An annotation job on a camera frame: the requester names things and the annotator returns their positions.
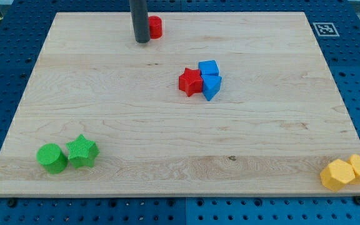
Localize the grey cylindrical robot arm stick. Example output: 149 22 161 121
129 0 150 44

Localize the light wooden board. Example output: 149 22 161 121
0 12 360 198

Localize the red star block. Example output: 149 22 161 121
178 67 203 97

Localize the blue triangle block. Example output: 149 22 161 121
201 75 222 101

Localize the blue cube block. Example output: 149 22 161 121
198 60 219 76

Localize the red cylinder block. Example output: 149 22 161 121
148 16 163 39

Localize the green star block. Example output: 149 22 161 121
66 134 99 169

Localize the green cylinder block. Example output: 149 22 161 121
36 143 68 174

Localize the yellow hexagon block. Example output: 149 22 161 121
320 159 355 192

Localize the white fiducial marker tag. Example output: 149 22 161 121
313 22 339 37

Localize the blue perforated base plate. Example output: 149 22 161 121
0 0 360 224

